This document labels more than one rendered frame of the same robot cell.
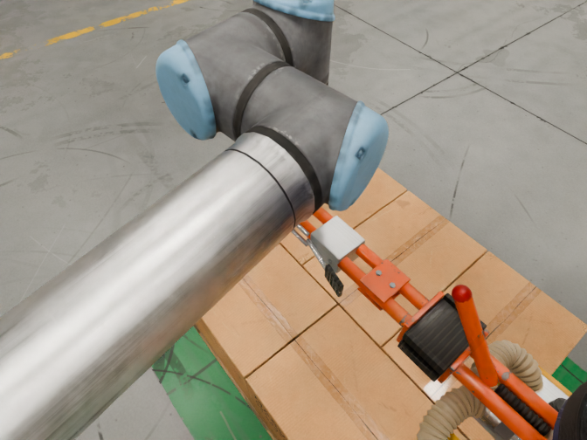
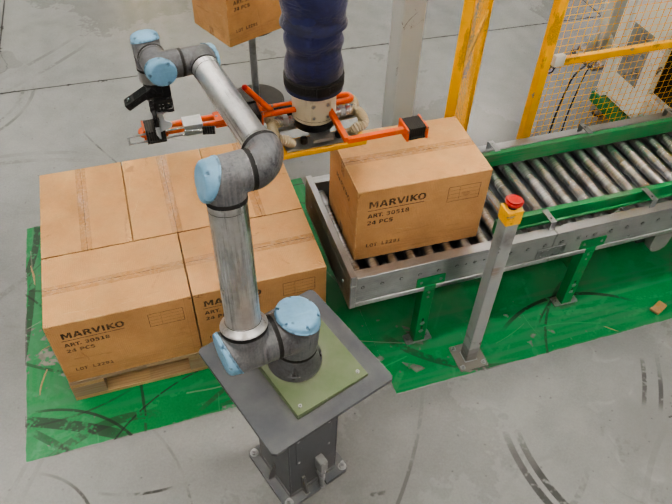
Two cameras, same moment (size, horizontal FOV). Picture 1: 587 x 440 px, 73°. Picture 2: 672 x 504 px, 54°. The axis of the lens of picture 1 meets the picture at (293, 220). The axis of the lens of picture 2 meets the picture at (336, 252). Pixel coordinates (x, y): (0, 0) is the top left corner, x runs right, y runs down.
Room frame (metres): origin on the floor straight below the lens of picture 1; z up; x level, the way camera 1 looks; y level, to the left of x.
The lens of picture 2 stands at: (-0.80, 1.61, 2.69)
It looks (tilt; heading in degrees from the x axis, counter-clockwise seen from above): 46 degrees down; 290
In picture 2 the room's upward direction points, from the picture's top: 2 degrees clockwise
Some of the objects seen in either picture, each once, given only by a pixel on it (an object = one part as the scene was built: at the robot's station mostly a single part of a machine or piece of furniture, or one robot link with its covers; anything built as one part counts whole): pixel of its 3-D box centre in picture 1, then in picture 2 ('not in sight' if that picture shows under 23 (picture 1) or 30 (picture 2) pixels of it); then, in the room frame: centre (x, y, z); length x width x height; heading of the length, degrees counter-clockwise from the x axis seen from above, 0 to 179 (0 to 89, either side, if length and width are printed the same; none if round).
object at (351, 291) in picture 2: not in sight; (328, 243); (-0.03, -0.43, 0.48); 0.70 x 0.03 x 0.15; 129
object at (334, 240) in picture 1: (336, 244); (192, 125); (0.38, -0.07, 1.26); 0.07 x 0.07 x 0.04; 40
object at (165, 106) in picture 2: not in sight; (158, 94); (0.45, -0.01, 1.41); 0.09 x 0.08 x 0.12; 39
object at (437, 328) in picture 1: (440, 336); (249, 113); (0.22, -0.21, 1.27); 0.10 x 0.08 x 0.06; 130
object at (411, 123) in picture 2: not in sight; (413, 127); (-0.37, -0.37, 1.27); 0.09 x 0.08 x 0.05; 130
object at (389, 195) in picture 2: not in sight; (405, 187); (-0.31, -0.64, 0.75); 0.60 x 0.40 x 0.40; 38
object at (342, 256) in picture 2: not in sight; (329, 227); (-0.03, -0.43, 0.58); 0.70 x 0.03 x 0.06; 129
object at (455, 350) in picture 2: not in sight; (468, 354); (-0.79, -0.40, 0.01); 0.15 x 0.15 x 0.03; 39
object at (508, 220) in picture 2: not in sight; (487, 290); (-0.79, -0.40, 0.50); 0.07 x 0.07 x 1.00; 39
